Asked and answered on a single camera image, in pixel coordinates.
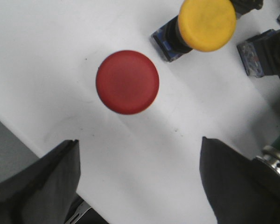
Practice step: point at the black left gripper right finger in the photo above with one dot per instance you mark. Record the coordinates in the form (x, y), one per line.
(239, 190)

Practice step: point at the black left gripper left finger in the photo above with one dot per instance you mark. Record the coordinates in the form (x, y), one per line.
(43, 192)

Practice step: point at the red mushroom push button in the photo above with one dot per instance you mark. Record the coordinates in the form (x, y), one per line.
(127, 82)

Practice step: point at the yellow mushroom push button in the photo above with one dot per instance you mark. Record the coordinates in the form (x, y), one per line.
(201, 25)

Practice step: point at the right silver drive pulley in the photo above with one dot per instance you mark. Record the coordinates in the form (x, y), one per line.
(271, 158)

